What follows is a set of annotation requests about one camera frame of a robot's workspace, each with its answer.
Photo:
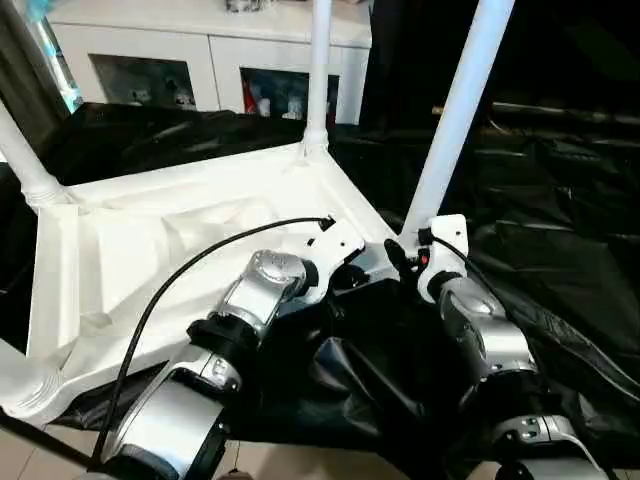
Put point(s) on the white plastic table top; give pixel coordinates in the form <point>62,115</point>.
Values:
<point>175,225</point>

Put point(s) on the small white jar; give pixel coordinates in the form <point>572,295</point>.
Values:
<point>263,106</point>

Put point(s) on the white glass-door cabinet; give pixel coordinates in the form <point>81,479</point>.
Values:
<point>200,55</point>

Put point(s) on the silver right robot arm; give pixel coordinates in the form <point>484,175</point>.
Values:
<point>480,310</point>

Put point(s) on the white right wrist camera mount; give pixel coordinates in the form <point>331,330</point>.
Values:
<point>445,240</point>

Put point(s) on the white printed cup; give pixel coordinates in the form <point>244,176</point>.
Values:
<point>295,107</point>

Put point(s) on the black metal table frame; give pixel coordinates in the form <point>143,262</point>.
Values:
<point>40,442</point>

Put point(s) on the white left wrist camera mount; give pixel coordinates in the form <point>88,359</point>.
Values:
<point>330,250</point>

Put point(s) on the black plastic mat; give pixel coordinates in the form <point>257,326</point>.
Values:
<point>550,200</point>

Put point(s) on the black flat monitor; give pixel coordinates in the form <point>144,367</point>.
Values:
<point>565,112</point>

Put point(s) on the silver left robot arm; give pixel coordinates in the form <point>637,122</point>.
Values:
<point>270,285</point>

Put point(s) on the white printed figurine mug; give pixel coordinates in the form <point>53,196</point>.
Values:
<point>140,95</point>
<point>181,94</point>

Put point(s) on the brown round hanging knob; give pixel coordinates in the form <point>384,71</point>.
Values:
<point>235,472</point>

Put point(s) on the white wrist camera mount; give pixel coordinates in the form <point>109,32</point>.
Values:
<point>445,240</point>
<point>330,250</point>

